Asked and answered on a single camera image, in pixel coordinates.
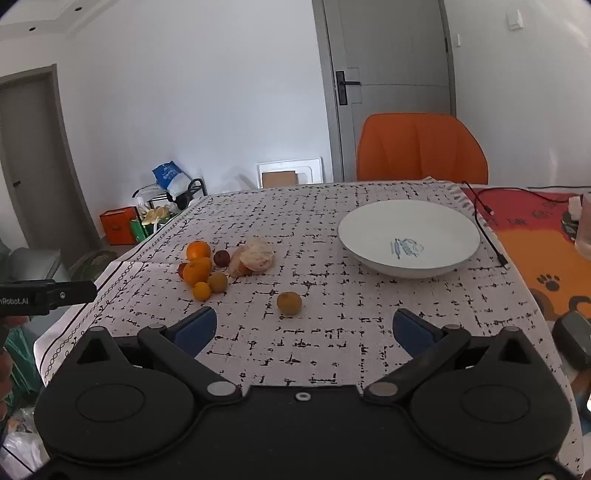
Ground white ceramic plate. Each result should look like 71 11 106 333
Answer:
338 200 481 279

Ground black usb cable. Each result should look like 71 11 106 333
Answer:
460 180 591 270

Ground grey sofa cushions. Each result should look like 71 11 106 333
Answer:
0 242 61 282

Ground black device on mat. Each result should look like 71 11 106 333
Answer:
552 310 590 370

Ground person's left hand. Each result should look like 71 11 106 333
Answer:
0 316 29 417

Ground grey side door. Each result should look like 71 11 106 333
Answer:
1 65 100 268

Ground dark red round fruit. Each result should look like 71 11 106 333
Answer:
213 250 231 268

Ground blue white plastic bag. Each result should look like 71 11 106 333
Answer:
152 161 191 198

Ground large orange top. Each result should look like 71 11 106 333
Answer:
185 240 211 262

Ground orange chair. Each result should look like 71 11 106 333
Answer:
356 113 489 184

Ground black metal rack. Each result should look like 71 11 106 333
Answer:
131 178 207 216

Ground brown-yellow small fruit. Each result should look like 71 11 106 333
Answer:
207 272 228 293

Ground white patterned tablecloth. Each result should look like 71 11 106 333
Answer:
35 179 583 479

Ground brown-yellow fruit alone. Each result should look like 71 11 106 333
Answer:
276 291 303 316

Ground orange red cartoon mat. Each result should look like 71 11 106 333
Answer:
463 187 591 322

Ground large orange front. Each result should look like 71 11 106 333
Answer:
182 257 212 287

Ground orange cardboard box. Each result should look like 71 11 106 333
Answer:
99 207 137 246

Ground peeled pomelo segment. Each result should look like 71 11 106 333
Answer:
228 237 274 278

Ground white foam packaging board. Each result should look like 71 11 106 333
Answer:
256 158 325 188

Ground large orange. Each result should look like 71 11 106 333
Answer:
185 240 211 262
182 257 212 287

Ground small red apple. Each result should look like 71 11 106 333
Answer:
177 263 187 279

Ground small mandarin orange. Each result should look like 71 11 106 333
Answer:
191 282 212 302

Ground black door handle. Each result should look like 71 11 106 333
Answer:
335 70 362 106

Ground white power adapter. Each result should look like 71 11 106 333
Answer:
568 195 583 223

